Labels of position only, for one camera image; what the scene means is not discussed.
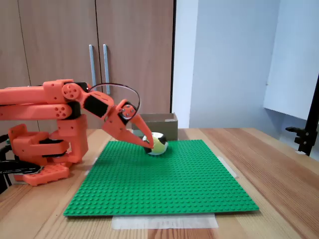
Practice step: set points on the brown cardboard box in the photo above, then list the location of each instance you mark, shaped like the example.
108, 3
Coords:
169, 129

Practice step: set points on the yellow black white soft ball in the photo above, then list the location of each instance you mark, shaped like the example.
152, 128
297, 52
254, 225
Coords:
160, 147

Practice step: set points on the brown wooden cabinet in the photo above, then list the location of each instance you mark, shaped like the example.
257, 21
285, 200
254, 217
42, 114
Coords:
62, 37

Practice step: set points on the white wall board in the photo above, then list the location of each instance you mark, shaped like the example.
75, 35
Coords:
294, 74

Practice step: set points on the wide masking tape strip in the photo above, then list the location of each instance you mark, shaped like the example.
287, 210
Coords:
164, 221

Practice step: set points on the green studded baseplate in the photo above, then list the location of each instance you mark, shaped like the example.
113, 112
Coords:
162, 186

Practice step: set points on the black camera stand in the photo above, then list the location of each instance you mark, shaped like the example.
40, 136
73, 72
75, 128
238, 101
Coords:
305, 139

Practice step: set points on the short masking tape strip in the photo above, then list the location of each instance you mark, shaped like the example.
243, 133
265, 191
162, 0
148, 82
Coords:
91, 166
228, 166

